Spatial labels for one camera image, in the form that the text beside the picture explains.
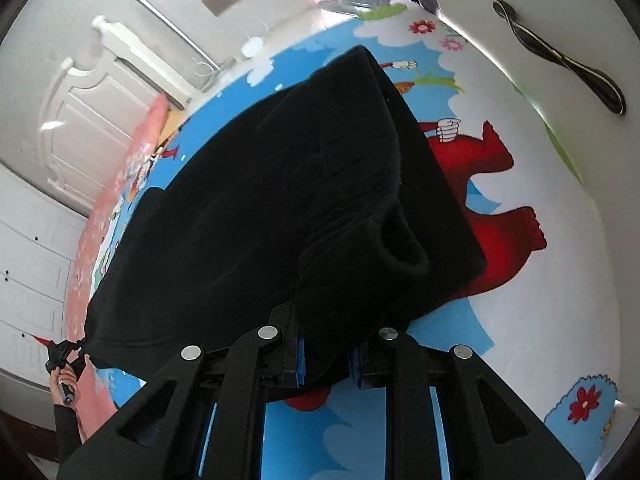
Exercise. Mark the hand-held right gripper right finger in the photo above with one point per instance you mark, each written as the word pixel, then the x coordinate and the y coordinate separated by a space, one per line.
pixel 357 366

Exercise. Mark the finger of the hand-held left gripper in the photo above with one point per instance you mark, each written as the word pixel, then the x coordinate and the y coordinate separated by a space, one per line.
pixel 81 350

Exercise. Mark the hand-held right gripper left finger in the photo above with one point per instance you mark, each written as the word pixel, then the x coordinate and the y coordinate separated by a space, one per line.
pixel 300 362

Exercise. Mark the black sweater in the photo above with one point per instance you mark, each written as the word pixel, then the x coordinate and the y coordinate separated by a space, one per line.
pixel 280 200

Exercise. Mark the person's left hand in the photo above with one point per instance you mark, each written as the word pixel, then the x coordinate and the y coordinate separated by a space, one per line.
pixel 62 385

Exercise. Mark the white panelled board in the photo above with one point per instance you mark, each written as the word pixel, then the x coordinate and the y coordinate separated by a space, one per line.
pixel 35 260

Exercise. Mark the pink floral bedding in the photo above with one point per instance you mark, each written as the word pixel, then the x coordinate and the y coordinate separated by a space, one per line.
pixel 100 230

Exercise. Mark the cartoon printed blanket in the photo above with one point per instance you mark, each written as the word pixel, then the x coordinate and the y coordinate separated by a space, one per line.
pixel 480 310

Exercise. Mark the white wooden headboard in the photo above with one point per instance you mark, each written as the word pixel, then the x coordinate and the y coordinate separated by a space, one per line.
pixel 95 125

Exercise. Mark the silver lamp rod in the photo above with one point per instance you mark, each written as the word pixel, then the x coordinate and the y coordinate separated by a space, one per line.
pixel 175 30

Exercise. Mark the white cabinet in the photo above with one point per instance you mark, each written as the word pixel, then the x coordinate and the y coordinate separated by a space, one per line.
pixel 575 15

